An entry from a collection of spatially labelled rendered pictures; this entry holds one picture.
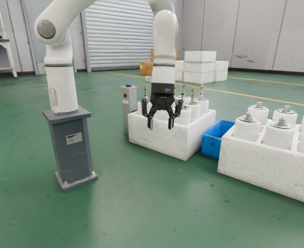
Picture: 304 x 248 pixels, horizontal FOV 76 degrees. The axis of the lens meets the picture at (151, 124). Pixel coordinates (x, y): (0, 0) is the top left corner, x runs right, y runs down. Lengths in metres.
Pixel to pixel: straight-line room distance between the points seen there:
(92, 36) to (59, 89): 5.34
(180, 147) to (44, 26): 0.74
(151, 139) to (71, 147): 0.45
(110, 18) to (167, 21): 5.77
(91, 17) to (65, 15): 5.42
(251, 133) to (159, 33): 0.54
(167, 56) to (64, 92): 0.39
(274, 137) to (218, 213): 0.36
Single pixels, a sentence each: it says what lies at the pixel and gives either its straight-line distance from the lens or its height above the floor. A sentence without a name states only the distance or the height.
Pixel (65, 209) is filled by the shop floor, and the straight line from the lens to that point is 0.80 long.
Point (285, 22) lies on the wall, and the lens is 6.14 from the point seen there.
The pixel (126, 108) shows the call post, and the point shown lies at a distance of 1.27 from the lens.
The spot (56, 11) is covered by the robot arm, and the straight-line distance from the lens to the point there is 0.75.
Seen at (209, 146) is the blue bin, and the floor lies 0.06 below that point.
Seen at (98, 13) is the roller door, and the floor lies 1.52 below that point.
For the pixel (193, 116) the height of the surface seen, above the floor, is 0.19.
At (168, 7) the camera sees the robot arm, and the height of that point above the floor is 0.65.
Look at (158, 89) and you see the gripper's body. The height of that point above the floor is 0.41.
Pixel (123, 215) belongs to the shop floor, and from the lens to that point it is 0.74.
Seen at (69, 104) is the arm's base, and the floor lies 0.34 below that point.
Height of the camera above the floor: 0.52
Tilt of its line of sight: 20 degrees down
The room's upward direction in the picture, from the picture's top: straight up
